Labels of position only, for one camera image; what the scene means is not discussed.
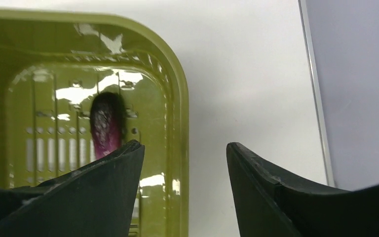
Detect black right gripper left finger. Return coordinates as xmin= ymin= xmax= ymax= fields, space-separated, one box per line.
xmin=0 ymin=140 xmax=145 ymax=237

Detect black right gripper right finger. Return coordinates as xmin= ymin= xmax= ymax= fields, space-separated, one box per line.
xmin=226 ymin=142 xmax=379 ymax=237

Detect small purple toy food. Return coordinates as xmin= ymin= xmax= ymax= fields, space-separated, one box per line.
xmin=90 ymin=91 xmax=125 ymax=159

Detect olive green plastic basket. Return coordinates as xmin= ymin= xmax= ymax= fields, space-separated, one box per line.
xmin=0 ymin=8 xmax=189 ymax=237

